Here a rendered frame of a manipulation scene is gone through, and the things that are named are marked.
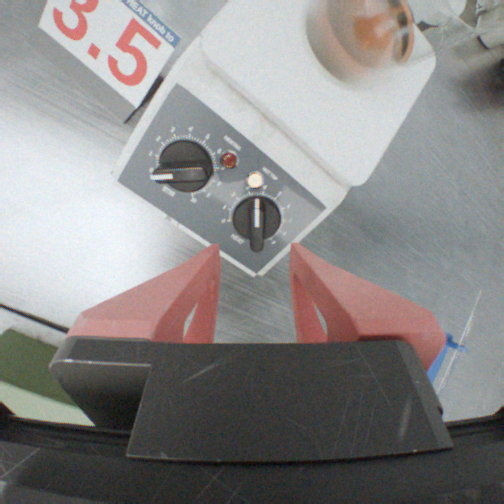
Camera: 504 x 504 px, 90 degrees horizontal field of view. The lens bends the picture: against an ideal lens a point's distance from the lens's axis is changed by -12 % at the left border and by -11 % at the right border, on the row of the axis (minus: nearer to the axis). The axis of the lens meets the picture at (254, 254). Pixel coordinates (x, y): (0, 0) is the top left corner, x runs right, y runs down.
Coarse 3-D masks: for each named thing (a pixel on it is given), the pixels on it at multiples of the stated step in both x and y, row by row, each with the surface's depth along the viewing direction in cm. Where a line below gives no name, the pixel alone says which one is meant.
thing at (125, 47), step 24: (72, 0) 15; (96, 0) 15; (72, 24) 16; (96, 24) 16; (120, 24) 16; (144, 24) 16; (96, 48) 17; (120, 48) 17; (144, 48) 17; (168, 48) 16; (120, 72) 18; (144, 72) 18
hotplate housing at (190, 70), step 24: (192, 48) 14; (192, 72) 14; (216, 96) 15; (240, 96) 15; (144, 120) 16; (240, 120) 16; (264, 120) 16; (264, 144) 16; (288, 144) 16; (120, 168) 17; (288, 168) 17; (312, 168) 17; (312, 192) 18; (336, 192) 18; (168, 216) 19; (240, 264) 22
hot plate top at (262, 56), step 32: (256, 0) 13; (288, 0) 13; (224, 32) 13; (256, 32) 13; (288, 32) 14; (224, 64) 13; (256, 64) 13; (288, 64) 14; (256, 96) 14; (288, 96) 14; (320, 96) 15; (352, 96) 15; (384, 96) 16; (416, 96) 17; (288, 128) 15; (320, 128) 15; (352, 128) 16; (384, 128) 16; (320, 160) 16; (352, 160) 16
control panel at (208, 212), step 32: (192, 96) 15; (160, 128) 16; (192, 128) 16; (224, 128) 16; (128, 160) 17; (256, 160) 17; (160, 192) 18; (192, 192) 18; (224, 192) 18; (256, 192) 18; (288, 192) 18; (192, 224) 19; (224, 224) 19; (288, 224) 19; (256, 256) 21
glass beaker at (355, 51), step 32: (320, 0) 11; (352, 0) 10; (384, 0) 9; (416, 0) 8; (448, 0) 11; (480, 0) 10; (320, 32) 12; (352, 32) 11; (384, 32) 10; (416, 32) 9; (448, 32) 8; (480, 32) 8; (320, 64) 14; (352, 64) 12; (384, 64) 12; (416, 64) 12
